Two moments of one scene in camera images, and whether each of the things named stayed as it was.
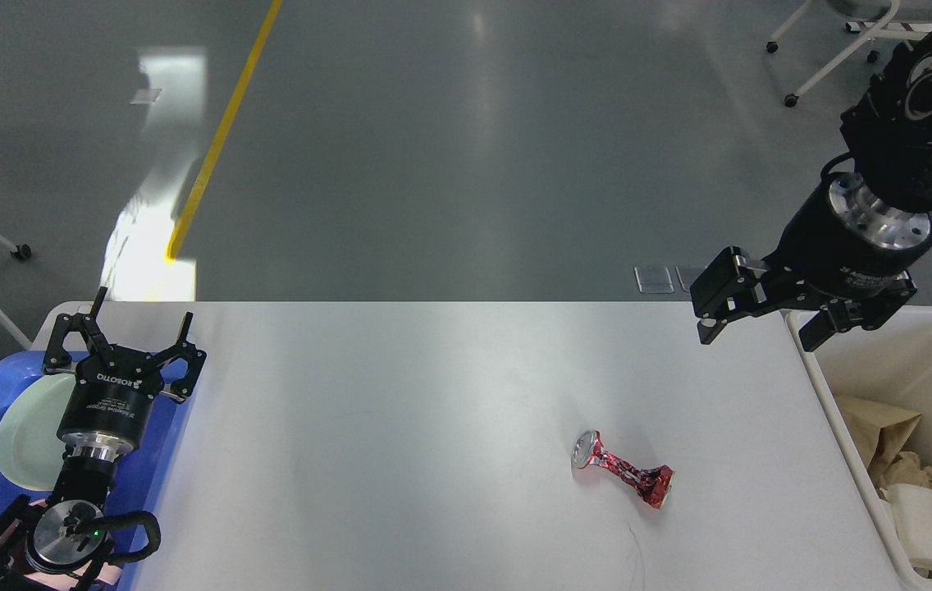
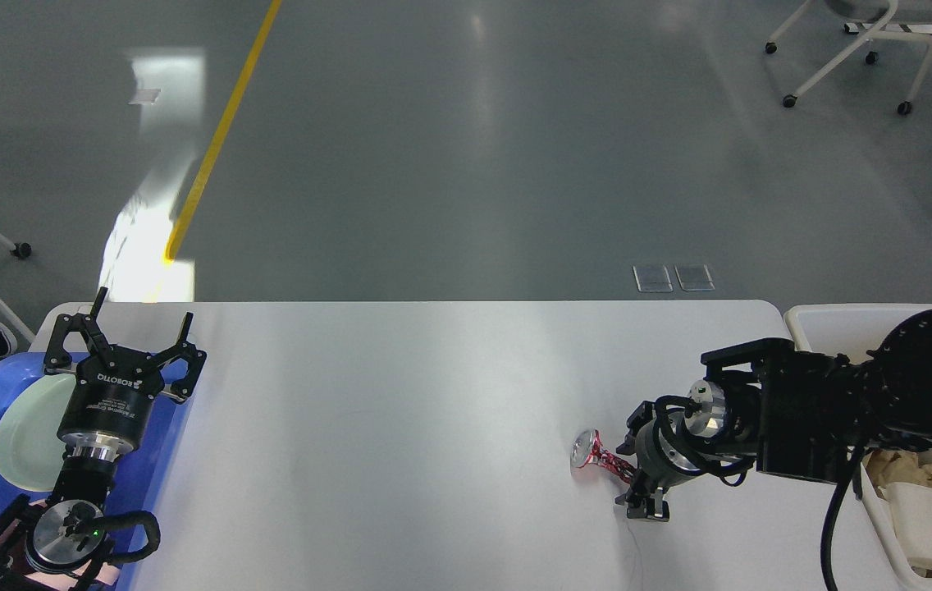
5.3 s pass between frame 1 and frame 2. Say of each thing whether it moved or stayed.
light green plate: stayed
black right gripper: moved
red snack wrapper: stayed
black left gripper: stayed
